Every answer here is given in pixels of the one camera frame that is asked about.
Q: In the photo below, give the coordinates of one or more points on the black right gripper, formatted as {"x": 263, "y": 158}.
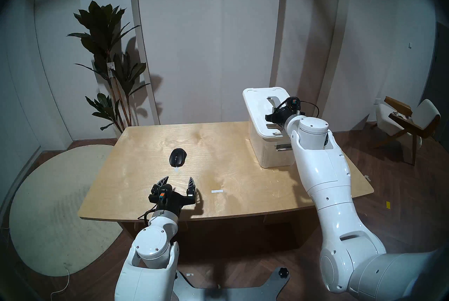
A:
{"x": 280, "y": 116}

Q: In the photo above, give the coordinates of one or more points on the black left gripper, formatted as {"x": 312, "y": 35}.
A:
{"x": 172, "y": 200}

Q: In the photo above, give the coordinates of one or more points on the white container lid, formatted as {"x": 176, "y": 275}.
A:
{"x": 257, "y": 107}

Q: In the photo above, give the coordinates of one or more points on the black computer mouse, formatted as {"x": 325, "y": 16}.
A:
{"x": 178, "y": 157}

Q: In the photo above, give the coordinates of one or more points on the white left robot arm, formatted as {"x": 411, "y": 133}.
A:
{"x": 151, "y": 258}

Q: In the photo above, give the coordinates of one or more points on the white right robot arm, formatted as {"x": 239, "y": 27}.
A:
{"x": 333, "y": 198}

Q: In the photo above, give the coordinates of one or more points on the clear plastic storage container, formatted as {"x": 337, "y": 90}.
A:
{"x": 272, "y": 151}

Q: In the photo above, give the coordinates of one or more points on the round cream rug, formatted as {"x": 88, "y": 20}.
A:
{"x": 52, "y": 212}

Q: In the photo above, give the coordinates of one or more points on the wooden armchair with white cushions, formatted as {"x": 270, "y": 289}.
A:
{"x": 408, "y": 120}

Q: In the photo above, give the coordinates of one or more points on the white plant tag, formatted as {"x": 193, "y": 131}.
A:
{"x": 111, "y": 69}

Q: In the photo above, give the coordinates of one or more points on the black base knob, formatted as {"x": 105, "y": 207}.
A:
{"x": 282, "y": 272}

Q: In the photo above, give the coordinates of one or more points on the tall dark green plant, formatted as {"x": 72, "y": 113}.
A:
{"x": 105, "y": 34}

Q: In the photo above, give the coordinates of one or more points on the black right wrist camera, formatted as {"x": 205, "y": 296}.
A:
{"x": 294, "y": 104}

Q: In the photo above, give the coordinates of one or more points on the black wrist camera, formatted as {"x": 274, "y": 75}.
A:
{"x": 162, "y": 195}
{"x": 294, "y": 104}

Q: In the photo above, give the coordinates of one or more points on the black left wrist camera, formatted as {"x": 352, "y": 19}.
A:
{"x": 162, "y": 195}

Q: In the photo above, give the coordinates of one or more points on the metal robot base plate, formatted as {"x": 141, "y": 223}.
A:
{"x": 231, "y": 293}

